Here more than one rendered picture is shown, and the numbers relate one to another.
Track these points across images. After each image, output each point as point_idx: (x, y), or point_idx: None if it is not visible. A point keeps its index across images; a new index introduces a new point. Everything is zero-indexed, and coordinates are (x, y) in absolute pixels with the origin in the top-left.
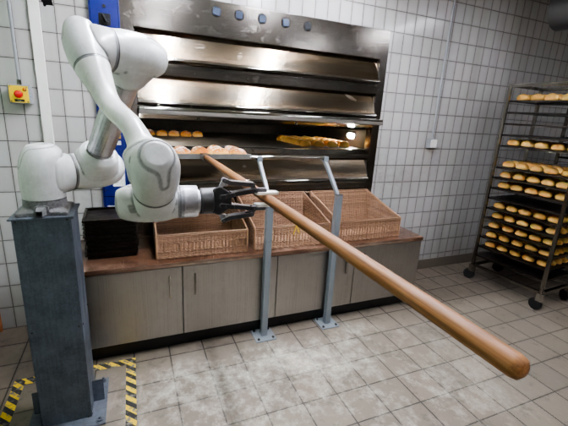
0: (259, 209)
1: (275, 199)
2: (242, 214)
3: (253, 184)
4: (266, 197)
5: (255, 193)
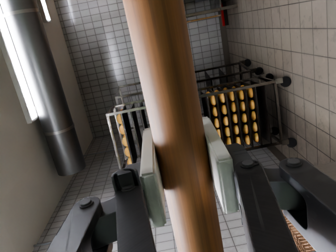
0: (245, 159)
1: (134, 52)
2: (325, 208)
3: (81, 203)
4: (159, 133)
5: (156, 195)
